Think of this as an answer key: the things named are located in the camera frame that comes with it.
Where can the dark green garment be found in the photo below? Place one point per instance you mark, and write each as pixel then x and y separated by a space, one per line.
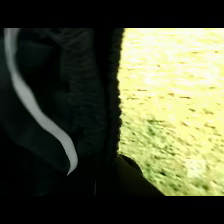
pixel 83 100

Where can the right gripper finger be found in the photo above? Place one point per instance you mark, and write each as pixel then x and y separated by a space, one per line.
pixel 133 181

